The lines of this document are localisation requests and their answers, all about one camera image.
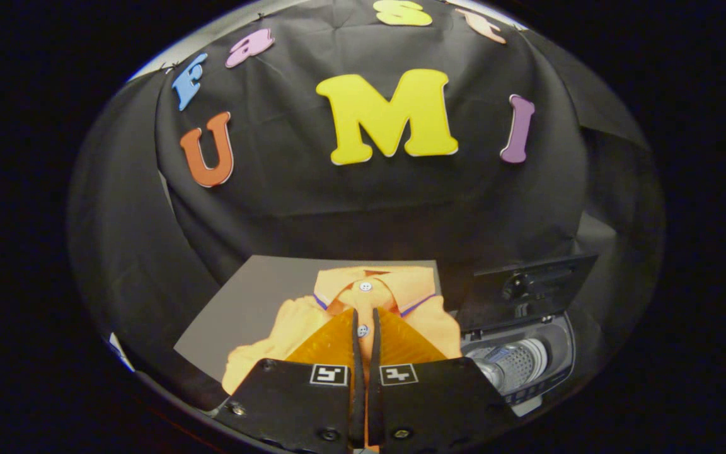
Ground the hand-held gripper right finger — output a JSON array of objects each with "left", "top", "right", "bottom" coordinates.
[{"left": 367, "top": 308, "right": 522, "bottom": 451}]

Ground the orange collared shirt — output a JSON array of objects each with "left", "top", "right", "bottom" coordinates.
[{"left": 221, "top": 265, "right": 463, "bottom": 450}]

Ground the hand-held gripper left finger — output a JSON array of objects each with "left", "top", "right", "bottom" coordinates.
[{"left": 212, "top": 308, "right": 367, "bottom": 451}]

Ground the black backdrop cloth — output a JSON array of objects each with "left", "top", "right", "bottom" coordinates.
[{"left": 67, "top": 0, "right": 665, "bottom": 410}]

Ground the blue white panel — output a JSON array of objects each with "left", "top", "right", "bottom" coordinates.
[{"left": 109, "top": 332, "right": 135, "bottom": 373}]

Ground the grey top-load washing machine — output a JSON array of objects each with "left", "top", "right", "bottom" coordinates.
[{"left": 461, "top": 312, "right": 577, "bottom": 417}]

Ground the grey drawer cabinet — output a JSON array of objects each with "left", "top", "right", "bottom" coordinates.
[{"left": 174, "top": 254, "right": 442, "bottom": 387}]

